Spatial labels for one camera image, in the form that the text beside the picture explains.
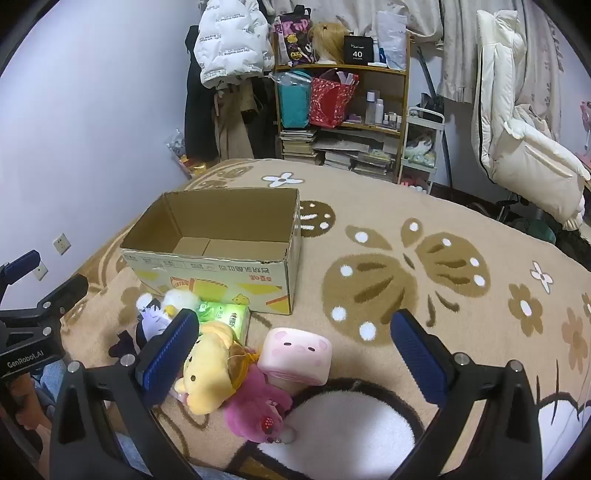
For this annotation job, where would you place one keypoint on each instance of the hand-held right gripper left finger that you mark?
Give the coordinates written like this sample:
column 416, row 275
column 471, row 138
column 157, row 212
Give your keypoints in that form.
column 170, row 355

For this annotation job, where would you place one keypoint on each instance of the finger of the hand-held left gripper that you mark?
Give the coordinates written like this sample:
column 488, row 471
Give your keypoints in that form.
column 21, row 264
column 69, row 288

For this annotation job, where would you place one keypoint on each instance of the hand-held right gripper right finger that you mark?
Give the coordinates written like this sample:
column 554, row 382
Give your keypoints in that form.
column 418, row 357

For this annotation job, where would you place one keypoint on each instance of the purple plush doll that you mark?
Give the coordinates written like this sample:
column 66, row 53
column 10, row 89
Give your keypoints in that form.
column 152, row 323

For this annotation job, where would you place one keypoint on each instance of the yellow plush doll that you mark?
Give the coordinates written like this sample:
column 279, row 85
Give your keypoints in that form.
column 207, row 369

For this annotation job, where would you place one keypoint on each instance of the white duck plush toy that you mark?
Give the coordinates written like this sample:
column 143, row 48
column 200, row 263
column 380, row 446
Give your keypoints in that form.
column 178, row 300

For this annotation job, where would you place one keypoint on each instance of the green tissue pack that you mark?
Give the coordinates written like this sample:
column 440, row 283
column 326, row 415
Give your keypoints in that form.
column 226, row 316

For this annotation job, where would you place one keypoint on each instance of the magenta plush toy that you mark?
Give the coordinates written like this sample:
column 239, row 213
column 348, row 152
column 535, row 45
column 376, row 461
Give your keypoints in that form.
column 254, row 397

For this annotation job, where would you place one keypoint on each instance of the cardboard box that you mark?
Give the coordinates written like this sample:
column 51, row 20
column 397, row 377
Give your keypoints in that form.
column 258, row 281

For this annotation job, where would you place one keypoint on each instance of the pink pig cube plush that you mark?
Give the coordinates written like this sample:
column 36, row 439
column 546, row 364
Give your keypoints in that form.
column 295, row 355

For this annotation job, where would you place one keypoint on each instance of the pile of small packets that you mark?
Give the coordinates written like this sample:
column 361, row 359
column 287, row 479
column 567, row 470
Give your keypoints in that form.
column 182, row 154

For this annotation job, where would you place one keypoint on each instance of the white trolley cart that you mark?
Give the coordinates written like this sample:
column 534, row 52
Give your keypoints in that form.
column 420, row 159

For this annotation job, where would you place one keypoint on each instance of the wide stack of books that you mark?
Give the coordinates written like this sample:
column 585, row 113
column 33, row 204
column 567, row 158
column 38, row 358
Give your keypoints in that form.
column 364, row 161

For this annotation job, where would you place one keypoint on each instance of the black hanging coat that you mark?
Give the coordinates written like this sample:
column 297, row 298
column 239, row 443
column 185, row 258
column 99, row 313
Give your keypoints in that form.
column 198, row 106

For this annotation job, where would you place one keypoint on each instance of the cream puffer coat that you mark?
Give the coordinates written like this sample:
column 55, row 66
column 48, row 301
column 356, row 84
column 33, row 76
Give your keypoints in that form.
column 521, row 152

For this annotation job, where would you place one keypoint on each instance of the beige hanging coat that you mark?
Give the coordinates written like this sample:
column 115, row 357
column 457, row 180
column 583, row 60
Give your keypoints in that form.
column 235, row 124

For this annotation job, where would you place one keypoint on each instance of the row of small bottles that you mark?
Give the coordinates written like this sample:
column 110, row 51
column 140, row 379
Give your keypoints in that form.
column 392, row 121

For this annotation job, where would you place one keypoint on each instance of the narrow stack of books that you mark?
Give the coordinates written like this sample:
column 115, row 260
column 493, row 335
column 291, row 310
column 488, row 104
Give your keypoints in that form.
column 298, row 145

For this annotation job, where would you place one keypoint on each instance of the short white bottle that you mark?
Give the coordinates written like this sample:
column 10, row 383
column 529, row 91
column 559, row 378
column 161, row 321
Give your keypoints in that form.
column 379, row 113

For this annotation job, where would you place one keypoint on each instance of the tall white bottle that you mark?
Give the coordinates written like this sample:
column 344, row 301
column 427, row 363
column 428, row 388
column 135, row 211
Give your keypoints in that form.
column 371, row 108

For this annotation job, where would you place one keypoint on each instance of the wooden shelf unit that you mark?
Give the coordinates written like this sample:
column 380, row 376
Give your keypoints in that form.
column 406, row 92

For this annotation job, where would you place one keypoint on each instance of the red gift bag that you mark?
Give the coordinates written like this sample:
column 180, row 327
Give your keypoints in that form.
column 330, row 104

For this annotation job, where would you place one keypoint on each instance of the teal bag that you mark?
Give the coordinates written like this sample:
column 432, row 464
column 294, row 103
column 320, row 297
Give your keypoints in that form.
column 294, row 101

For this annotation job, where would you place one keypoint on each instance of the white puffer jacket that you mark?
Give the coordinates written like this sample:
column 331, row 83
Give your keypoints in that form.
column 231, row 41

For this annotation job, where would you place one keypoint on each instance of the pale printed curtain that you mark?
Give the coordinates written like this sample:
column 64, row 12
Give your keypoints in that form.
column 461, row 46

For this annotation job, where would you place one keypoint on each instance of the black box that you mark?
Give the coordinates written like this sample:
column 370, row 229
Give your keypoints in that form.
column 358, row 48

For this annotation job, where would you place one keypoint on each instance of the white paper bag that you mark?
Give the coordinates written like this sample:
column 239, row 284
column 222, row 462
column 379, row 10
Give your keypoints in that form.
column 392, row 41

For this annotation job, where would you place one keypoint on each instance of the blonde wig head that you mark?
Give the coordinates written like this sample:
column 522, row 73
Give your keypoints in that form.
column 328, row 39

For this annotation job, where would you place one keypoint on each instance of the purple printed bag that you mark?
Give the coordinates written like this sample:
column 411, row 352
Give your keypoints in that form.
column 293, row 39

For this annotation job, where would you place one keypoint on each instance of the white wall socket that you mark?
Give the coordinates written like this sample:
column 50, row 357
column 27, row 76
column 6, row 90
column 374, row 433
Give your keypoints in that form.
column 62, row 243
column 42, row 270

